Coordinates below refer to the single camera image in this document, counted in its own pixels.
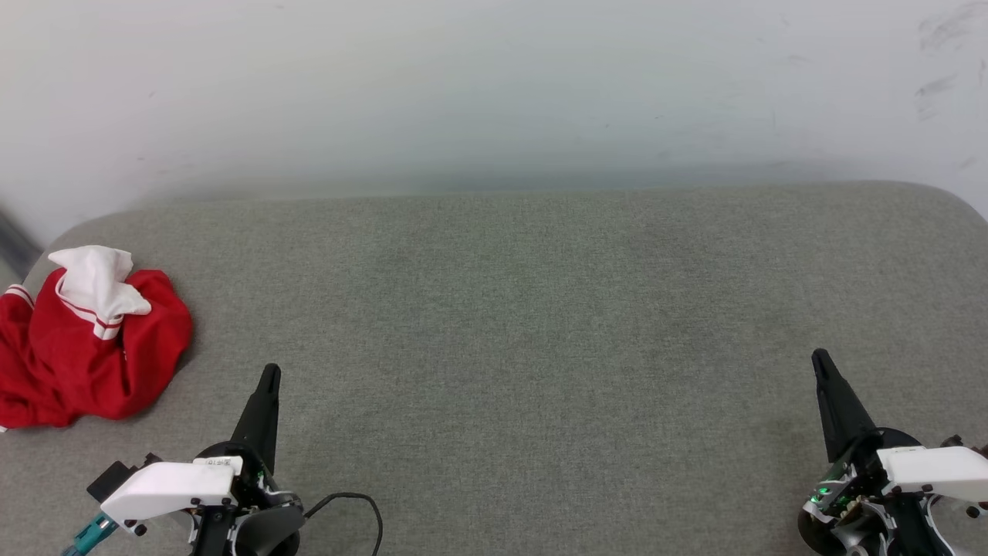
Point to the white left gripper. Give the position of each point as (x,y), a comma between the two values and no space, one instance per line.
(170,486)

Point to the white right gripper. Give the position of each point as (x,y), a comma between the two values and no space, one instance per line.
(926,471)

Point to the red and white t-shirt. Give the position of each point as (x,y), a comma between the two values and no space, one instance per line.
(77,363)

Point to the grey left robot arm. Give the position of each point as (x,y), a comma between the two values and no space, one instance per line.
(262,534)

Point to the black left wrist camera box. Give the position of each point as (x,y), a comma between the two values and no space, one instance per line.
(112,483)

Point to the teal left camera connector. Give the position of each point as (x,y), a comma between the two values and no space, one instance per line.
(91,534)

